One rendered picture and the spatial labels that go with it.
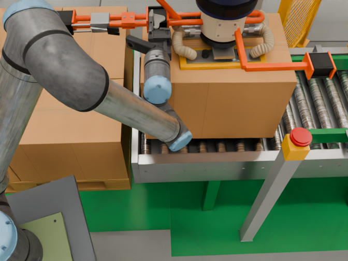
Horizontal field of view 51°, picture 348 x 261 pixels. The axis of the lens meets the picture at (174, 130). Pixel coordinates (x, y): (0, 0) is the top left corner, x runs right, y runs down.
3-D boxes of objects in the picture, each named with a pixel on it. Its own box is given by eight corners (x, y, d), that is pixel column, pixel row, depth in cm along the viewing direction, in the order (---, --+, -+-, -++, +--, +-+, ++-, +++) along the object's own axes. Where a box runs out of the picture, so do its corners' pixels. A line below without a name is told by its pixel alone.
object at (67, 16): (77, 19, 143) (75, 9, 139) (76, 32, 139) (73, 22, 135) (56, 20, 142) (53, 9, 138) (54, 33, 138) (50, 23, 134)
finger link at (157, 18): (164, 10, 137) (165, 31, 135) (148, 10, 137) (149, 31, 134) (164, 4, 134) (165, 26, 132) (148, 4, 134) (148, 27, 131)
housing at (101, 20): (111, 20, 143) (109, 11, 139) (110, 32, 139) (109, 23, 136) (92, 21, 143) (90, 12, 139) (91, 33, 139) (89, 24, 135)
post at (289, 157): (250, 229, 207) (305, 132, 124) (252, 241, 204) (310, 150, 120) (238, 229, 207) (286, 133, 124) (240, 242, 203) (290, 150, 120)
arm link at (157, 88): (142, 105, 123) (144, 85, 115) (142, 77, 130) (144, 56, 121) (170, 106, 124) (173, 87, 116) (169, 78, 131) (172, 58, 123)
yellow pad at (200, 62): (262, 49, 149) (264, 40, 145) (266, 68, 144) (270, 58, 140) (178, 52, 148) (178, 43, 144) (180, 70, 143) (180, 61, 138)
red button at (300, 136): (306, 132, 124) (309, 126, 121) (310, 150, 120) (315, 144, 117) (285, 133, 124) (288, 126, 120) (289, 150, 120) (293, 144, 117)
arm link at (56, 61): (78, 64, 67) (201, 136, 127) (51, 22, 72) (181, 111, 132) (34, 105, 69) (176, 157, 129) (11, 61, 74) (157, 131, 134)
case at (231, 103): (260, 74, 195) (279, 12, 162) (273, 138, 173) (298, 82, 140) (147, 74, 194) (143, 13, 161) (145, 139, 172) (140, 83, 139)
